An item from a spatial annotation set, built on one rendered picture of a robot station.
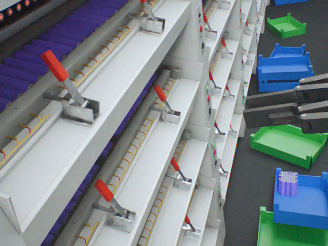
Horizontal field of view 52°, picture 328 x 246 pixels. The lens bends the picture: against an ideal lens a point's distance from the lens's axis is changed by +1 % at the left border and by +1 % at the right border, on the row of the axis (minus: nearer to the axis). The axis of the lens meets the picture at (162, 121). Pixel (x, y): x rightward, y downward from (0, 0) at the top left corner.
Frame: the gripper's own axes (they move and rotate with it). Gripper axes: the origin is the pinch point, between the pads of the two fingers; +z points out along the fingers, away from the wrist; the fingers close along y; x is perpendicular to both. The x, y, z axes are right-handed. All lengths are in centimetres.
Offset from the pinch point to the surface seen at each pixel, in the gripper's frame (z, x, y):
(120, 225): 22.7, -7.2, -15.3
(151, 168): 22.4, -7.8, -2.3
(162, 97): 22.2, -1.4, 11.7
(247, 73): 35, -67, 143
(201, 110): 23.3, -17.4, 30.3
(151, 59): 16.7, 10.3, 3.7
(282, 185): 14, -79, 61
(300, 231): 9, -88, 45
